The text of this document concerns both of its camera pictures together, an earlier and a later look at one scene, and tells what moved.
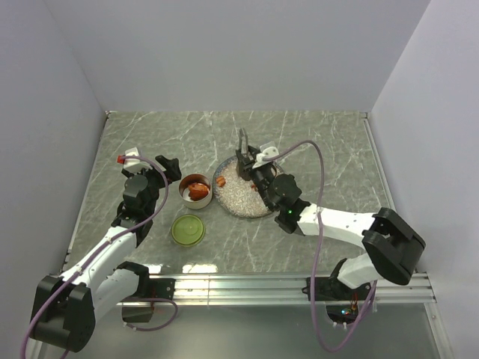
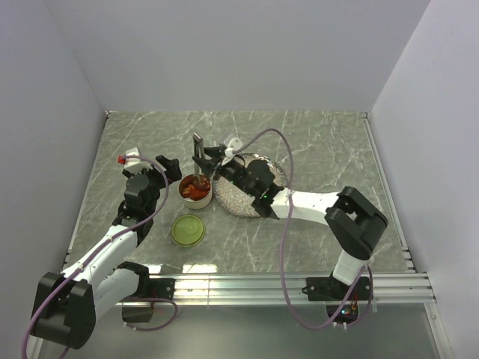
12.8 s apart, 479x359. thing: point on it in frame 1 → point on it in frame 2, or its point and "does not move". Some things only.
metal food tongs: (243, 141) → (200, 152)
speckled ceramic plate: (239, 197) does not move
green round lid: (188, 230) does not move
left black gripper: (171, 166) does not move
